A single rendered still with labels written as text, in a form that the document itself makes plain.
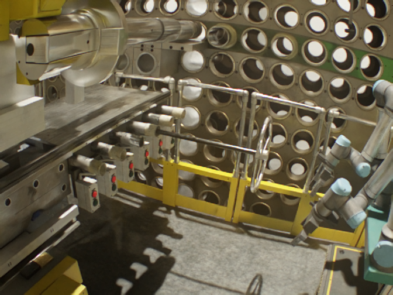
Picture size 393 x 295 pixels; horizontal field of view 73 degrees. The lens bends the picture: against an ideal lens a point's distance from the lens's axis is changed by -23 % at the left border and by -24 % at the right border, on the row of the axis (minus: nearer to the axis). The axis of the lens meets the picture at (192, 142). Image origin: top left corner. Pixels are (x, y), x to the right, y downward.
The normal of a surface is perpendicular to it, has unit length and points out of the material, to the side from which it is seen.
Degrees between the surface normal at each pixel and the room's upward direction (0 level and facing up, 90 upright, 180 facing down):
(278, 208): 90
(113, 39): 90
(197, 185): 90
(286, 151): 90
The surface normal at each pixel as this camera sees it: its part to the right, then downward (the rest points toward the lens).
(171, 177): -0.39, 0.34
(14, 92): 0.88, -0.15
